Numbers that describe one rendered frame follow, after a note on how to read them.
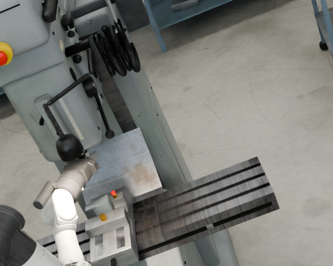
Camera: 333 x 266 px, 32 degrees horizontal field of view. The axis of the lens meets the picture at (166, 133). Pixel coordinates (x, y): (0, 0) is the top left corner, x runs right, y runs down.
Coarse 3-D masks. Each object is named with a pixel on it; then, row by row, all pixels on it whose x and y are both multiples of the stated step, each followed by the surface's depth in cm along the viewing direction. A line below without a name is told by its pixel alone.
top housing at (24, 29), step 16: (0, 0) 146; (16, 0) 146; (32, 0) 150; (0, 16) 148; (16, 16) 149; (32, 16) 149; (0, 32) 150; (16, 32) 151; (32, 32) 151; (48, 32) 154; (16, 48) 153; (32, 48) 154
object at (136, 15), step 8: (120, 0) 193; (128, 0) 193; (136, 0) 193; (120, 8) 194; (128, 8) 194; (136, 8) 195; (144, 8) 196; (128, 16) 196; (136, 16) 196; (144, 16) 196; (128, 24) 197; (136, 24) 198; (144, 24) 198
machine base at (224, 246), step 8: (216, 232) 300; (224, 232) 299; (216, 240) 295; (224, 240) 293; (216, 248) 291; (224, 248) 289; (232, 248) 298; (224, 256) 284; (232, 256) 283; (224, 264) 280; (232, 264) 278
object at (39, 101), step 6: (42, 96) 174; (48, 96) 174; (36, 102) 172; (42, 102) 172; (42, 108) 173; (54, 108) 176; (42, 114) 174; (54, 114) 174; (48, 120) 175; (60, 120) 177; (48, 126) 176; (60, 126) 177; (54, 132) 177; (66, 132) 178
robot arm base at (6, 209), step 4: (0, 208) 150; (4, 208) 150; (8, 208) 150; (12, 208) 150; (8, 212) 150; (12, 212) 150; (16, 212) 151; (16, 216) 150; (20, 216) 151; (20, 220) 151; (24, 220) 153; (24, 224) 154; (0, 256) 143; (0, 260) 143; (0, 264) 143
